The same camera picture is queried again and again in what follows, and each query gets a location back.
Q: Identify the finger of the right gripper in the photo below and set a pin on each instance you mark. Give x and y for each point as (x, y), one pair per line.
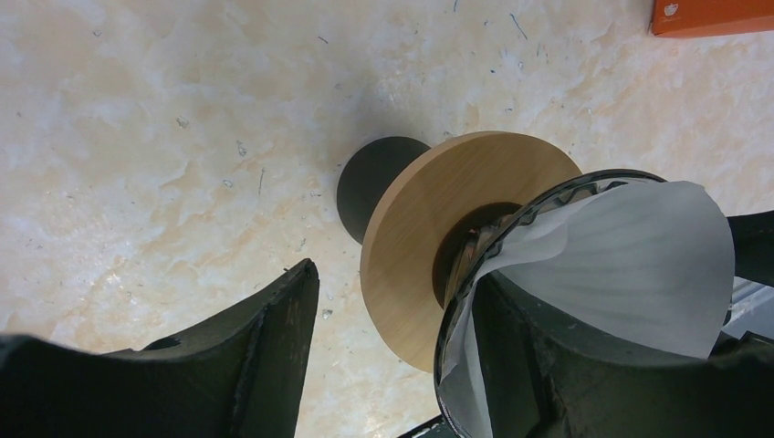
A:
(754, 247)

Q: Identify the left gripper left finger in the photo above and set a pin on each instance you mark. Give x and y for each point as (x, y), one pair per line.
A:
(239, 373)

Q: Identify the white paper coffee filter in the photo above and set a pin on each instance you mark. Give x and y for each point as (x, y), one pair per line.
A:
(635, 260)

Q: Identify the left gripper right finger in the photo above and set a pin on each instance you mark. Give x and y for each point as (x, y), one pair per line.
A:
(548, 374)

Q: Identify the orange coffee filter pack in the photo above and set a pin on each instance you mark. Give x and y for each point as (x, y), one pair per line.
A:
(706, 18)

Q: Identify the clear ribbed glass dripper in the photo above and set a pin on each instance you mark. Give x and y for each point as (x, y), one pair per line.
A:
(477, 260)

